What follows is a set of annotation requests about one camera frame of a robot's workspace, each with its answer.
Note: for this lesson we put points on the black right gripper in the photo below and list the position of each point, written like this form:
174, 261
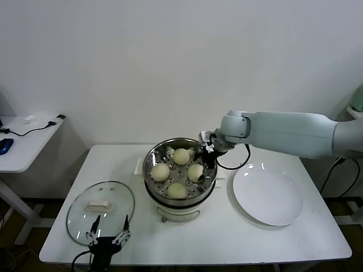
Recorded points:
210, 157

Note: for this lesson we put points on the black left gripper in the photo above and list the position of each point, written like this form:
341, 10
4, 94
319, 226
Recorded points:
104, 244

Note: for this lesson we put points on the white steamed baozi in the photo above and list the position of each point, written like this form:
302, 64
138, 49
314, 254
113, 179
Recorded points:
160, 172
177, 190
181, 156
194, 172

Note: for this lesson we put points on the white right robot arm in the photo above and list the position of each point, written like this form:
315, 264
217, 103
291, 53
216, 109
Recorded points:
283, 130

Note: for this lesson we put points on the perforated steel steamer basket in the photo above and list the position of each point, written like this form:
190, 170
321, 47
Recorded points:
153, 161

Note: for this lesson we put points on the cream electric cooker base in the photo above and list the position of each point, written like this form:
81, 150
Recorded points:
175, 209

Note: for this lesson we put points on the white round plate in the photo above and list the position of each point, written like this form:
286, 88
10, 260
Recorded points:
266, 195

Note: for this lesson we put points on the white side desk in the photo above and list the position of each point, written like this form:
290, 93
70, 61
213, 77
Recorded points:
28, 147

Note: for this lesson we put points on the black and white adapter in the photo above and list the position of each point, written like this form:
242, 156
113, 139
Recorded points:
58, 119

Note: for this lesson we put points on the blue computer mouse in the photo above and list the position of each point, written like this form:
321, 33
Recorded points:
5, 146

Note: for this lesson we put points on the small white desk object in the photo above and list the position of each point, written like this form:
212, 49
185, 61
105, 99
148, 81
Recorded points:
30, 119

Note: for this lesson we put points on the pale green appliance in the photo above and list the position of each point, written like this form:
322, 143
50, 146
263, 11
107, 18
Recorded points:
358, 99

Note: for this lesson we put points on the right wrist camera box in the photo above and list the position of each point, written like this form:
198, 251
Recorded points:
205, 139

